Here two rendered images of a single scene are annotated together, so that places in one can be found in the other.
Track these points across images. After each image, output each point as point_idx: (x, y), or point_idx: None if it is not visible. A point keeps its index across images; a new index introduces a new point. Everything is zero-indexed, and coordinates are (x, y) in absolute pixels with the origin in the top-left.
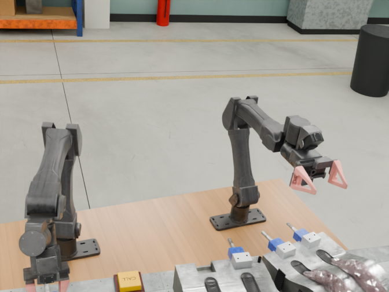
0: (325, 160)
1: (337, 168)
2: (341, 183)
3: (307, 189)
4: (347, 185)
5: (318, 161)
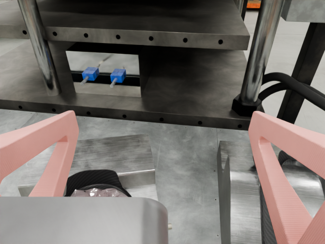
0: (18, 215)
1: (7, 156)
2: (62, 151)
3: (278, 162)
4: (74, 113)
5: (125, 226)
